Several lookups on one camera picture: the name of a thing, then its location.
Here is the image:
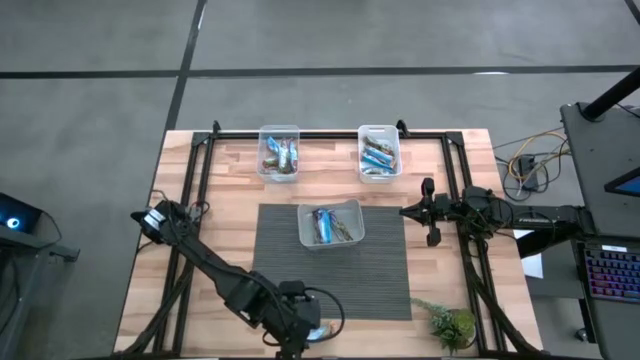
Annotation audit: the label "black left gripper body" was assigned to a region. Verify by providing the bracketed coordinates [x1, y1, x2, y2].
[259, 294, 322, 360]

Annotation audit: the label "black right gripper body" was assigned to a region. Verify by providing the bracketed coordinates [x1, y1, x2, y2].
[421, 176, 444, 247]

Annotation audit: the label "black slanted beam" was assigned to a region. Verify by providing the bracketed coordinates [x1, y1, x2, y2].
[516, 227, 592, 260]

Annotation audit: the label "grey equipment cart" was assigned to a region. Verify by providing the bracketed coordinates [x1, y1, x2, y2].
[559, 102, 640, 239]

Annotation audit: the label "clear plastic bin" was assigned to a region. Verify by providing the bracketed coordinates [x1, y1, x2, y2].
[256, 124, 302, 185]

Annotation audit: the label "black power adapter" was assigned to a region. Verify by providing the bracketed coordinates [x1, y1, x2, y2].
[517, 155, 540, 192]

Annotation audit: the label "black computer with blue light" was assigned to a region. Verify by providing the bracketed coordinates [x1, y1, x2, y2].
[0, 192, 44, 236]

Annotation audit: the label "artificial green potted plant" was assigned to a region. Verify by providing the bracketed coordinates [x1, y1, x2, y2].
[409, 298, 477, 357]

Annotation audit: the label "white paper sheet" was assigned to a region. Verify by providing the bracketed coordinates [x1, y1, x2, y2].
[512, 229, 545, 280]

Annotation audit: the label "tablet screen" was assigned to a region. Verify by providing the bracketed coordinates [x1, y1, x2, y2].
[603, 167, 640, 199]

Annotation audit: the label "grey metal stand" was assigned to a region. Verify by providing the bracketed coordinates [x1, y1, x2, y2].
[0, 209, 81, 360]

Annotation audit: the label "green oat granola bar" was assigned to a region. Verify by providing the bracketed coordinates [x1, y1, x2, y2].
[307, 322, 337, 343]

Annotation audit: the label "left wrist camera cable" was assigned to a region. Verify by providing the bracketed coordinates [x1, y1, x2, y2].
[302, 286, 346, 344]

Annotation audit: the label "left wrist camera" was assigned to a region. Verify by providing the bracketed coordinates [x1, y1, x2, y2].
[278, 279, 307, 301]

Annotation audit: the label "black round pole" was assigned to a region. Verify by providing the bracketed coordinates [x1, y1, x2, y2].
[582, 67, 640, 121]

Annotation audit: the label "silver granola bar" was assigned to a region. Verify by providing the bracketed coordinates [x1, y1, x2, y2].
[363, 135, 397, 157]

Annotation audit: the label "grey plastic bin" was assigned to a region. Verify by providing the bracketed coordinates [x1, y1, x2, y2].
[296, 198, 366, 250]

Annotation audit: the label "grey keyboard shelf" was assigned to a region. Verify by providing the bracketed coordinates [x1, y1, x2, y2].
[571, 232, 640, 360]

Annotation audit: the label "white plastic bin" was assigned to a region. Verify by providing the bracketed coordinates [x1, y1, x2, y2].
[357, 124, 404, 185]

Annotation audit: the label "yellow cable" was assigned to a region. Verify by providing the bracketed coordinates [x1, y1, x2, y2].
[507, 130, 571, 177]

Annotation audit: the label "dark grey woven placemat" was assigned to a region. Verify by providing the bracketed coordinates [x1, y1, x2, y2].
[252, 203, 413, 322]

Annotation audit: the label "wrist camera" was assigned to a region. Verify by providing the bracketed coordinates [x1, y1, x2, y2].
[278, 279, 307, 301]
[435, 193, 457, 226]

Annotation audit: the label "backlit black keyboard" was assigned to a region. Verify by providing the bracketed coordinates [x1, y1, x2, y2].
[583, 244, 640, 305]

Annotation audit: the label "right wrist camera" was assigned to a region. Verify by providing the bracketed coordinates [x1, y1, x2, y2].
[435, 193, 457, 226]

